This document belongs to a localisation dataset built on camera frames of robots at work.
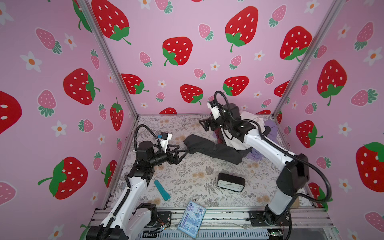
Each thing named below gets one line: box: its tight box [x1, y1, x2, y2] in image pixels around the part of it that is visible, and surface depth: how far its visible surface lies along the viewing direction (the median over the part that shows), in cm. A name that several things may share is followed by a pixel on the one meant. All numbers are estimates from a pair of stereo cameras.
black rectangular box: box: [216, 172, 245, 193], surface depth 81 cm
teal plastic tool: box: [154, 180, 171, 201], surface depth 85 cm
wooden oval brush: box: [291, 196, 300, 208], surface depth 77 cm
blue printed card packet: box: [177, 200, 207, 239], surface depth 70 cm
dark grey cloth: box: [183, 134, 253, 165], surface depth 100 cm
